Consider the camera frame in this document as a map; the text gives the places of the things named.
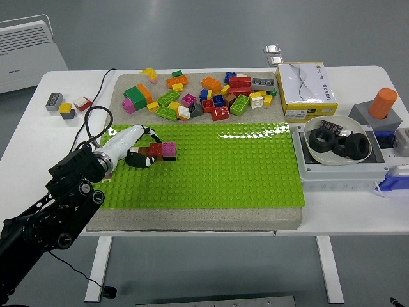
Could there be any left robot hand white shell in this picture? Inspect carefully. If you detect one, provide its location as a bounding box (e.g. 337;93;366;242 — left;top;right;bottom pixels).
97;124;163;169

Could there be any light pink building brick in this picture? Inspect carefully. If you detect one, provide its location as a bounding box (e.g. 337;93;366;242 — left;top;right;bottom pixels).
121;97;137;114

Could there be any dark green building brick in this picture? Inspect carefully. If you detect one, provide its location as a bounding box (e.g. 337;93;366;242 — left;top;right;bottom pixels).
123;85;148;111

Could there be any lime brick with round holes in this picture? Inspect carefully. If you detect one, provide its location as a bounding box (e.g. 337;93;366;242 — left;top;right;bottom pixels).
155;105;178;122
229;94;251;117
155;89;180;107

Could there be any orange building brick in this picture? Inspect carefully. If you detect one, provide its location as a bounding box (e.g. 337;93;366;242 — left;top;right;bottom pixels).
166;75;189;90
201;76;223;94
136;83;155;105

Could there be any white and orange brick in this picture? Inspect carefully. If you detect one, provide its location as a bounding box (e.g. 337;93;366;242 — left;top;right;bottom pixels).
176;105;192;122

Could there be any grey sloped brick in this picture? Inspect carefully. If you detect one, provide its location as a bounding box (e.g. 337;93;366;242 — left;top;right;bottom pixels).
188;102;205;118

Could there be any grey brick with round holes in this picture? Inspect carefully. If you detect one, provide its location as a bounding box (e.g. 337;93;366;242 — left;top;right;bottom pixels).
251;77;276;91
45;91;64;112

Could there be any glossy red building brick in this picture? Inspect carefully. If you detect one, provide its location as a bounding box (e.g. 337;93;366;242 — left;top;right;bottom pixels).
210;106;231;122

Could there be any green studded baseplate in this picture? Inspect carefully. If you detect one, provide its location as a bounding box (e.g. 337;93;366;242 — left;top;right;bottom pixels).
95;123;304;210

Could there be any large red building brick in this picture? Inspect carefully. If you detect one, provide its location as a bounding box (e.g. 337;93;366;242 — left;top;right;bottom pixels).
228;75;252;89
227;86;252;97

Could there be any white table leg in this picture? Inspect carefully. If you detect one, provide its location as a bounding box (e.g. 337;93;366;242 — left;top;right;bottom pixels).
315;236;345;304
84;236;113;303

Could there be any white zip tie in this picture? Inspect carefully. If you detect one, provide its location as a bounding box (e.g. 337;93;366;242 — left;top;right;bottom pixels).
372;180;390;200

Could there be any white panel heater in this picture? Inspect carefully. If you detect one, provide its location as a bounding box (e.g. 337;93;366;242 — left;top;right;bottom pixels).
0;14;70;95

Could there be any light grey junction box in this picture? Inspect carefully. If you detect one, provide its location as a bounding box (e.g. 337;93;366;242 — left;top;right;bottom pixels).
291;123;390;193

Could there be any large black hex nut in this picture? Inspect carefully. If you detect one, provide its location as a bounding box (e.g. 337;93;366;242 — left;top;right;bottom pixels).
308;129;336;154
344;132;372;160

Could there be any grey connector box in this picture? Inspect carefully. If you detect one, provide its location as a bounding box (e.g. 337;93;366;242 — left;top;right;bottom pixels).
392;127;409;158

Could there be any small black hex nut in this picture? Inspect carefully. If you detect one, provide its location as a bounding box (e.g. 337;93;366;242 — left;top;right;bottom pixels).
332;136;349;157

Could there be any blue and black part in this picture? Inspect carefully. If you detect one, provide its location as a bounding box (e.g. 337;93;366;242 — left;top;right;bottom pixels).
374;130;397;150

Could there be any white bowl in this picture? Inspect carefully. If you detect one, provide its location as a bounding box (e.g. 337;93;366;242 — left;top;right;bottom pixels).
302;114;374;167

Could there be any purple circuit board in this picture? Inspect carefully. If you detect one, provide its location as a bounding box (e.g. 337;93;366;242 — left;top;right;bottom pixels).
319;119;343;137

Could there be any white and yellow cardboard box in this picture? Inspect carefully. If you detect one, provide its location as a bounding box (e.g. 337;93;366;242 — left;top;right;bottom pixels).
275;61;339;123

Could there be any grey block with hole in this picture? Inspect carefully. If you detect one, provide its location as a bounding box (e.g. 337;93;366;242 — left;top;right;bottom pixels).
348;101;403;134

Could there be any orange cylinder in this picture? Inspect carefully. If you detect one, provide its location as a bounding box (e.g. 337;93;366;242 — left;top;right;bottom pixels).
367;88;399;121

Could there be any thin black cable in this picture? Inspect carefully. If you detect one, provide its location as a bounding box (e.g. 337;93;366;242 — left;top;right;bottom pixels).
72;68;118;151

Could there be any black floor plug with cord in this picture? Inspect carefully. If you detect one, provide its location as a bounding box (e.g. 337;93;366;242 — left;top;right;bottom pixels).
47;251;118;298

